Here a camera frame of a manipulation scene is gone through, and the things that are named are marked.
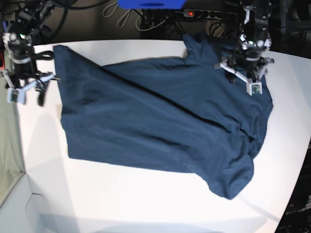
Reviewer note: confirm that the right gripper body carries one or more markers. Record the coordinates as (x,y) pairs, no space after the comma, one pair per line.
(40,81)

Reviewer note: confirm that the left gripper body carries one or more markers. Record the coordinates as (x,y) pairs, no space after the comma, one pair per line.
(247,71)

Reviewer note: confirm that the dark blue t-shirt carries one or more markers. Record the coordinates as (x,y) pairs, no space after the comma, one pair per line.
(170,114)

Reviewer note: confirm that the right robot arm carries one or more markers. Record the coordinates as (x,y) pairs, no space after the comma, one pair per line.
(19,38)

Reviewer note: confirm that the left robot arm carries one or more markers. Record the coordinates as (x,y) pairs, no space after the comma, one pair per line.
(254,38)

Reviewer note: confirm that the red box at left edge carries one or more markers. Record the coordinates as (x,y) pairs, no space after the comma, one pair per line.
(2,61)

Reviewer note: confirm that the black power strip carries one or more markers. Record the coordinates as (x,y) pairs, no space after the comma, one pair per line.
(209,14)

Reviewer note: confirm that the blue plastic box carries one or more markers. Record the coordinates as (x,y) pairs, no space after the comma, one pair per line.
(151,4)

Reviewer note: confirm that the white bin at left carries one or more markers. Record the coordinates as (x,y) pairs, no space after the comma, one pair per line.
(19,211)

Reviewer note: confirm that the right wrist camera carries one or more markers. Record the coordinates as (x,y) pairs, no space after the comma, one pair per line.
(16,95)

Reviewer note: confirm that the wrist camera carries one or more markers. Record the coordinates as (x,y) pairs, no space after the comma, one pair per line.
(254,88)
(16,95)

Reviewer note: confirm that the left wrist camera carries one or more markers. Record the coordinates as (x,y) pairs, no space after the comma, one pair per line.
(254,88)

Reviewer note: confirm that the blue handled tool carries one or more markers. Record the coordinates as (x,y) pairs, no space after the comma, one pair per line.
(6,26)

